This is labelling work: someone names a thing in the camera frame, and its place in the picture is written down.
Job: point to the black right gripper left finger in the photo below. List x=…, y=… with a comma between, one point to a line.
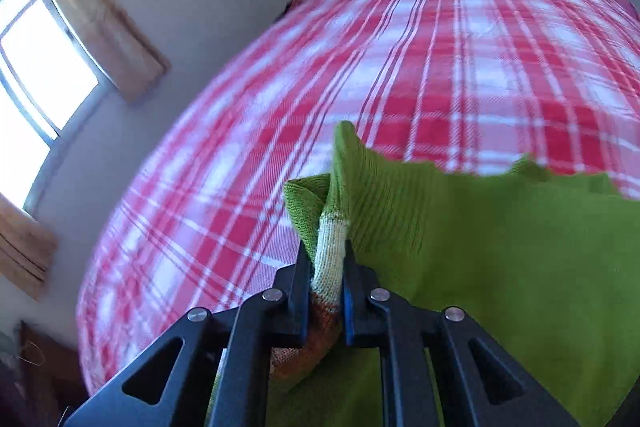
x=209, y=369

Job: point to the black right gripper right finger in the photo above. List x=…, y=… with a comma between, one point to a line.
x=440, y=368

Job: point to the green orange knit sweater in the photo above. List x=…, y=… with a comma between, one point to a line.
x=543, y=253

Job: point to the red white plaid bedspread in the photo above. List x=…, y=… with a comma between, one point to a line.
x=470, y=85

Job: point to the beige side window curtain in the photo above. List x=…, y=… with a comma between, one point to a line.
x=114, y=41

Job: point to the side window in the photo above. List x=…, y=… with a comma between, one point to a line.
x=50, y=86

